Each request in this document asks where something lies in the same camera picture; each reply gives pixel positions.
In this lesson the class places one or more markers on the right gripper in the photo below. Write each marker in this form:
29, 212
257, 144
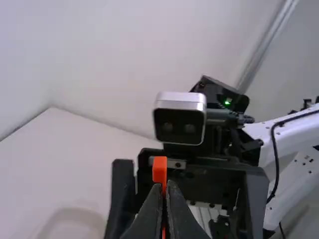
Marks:
211, 184

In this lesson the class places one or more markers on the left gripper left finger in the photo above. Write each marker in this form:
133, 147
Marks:
147, 216

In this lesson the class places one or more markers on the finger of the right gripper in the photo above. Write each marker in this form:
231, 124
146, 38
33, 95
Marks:
123, 189

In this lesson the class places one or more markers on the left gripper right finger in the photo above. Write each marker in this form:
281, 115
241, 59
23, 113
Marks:
179, 216

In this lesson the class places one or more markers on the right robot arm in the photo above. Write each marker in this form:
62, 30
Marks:
294, 139

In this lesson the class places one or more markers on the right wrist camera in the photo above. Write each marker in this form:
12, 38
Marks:
179, 119

